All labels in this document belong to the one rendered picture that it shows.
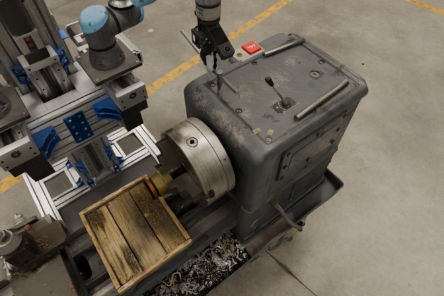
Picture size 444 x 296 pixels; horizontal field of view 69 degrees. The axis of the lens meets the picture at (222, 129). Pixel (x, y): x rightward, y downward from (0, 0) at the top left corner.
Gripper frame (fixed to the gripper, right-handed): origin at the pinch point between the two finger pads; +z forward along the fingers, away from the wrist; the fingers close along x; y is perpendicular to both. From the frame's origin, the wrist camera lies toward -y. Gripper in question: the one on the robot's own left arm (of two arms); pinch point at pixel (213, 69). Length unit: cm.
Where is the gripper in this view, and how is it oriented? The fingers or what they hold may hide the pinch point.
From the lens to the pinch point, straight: 113.6
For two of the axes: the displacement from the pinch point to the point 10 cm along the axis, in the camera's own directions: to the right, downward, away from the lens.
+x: -8.0, 4.7, -3.7
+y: -6.0, -6.3, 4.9
